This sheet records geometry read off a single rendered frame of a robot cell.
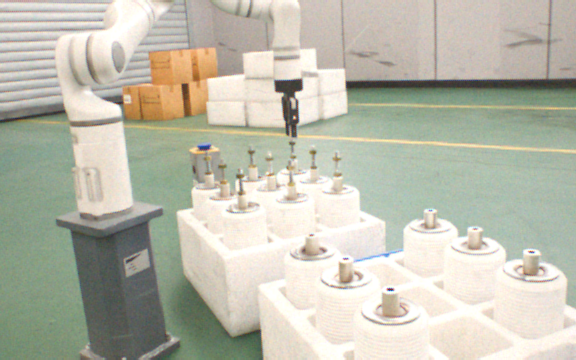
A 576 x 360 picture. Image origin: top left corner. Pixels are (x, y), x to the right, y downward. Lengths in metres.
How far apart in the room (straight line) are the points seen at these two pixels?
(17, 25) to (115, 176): 5.53
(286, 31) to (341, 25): 5.69
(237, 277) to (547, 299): 0.60
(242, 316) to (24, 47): 5.58
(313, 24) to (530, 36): 2.67
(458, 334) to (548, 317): 0.13
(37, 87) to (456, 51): 4.60
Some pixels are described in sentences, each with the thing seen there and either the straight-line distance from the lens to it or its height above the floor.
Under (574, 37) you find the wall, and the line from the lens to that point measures 6.17.
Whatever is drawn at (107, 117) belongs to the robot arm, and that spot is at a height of 0.48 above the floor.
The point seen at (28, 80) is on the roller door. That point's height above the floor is 0.40.
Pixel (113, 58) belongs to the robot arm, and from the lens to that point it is 1.01.
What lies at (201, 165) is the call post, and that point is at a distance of 1.53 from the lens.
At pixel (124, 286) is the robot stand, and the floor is 0.18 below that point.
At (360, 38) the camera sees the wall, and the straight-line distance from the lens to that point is 6.95.
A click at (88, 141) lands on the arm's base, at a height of 0.44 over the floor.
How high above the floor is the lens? 0.59
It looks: 14 degrees down
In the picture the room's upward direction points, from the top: 4 degrees counter-clockwise
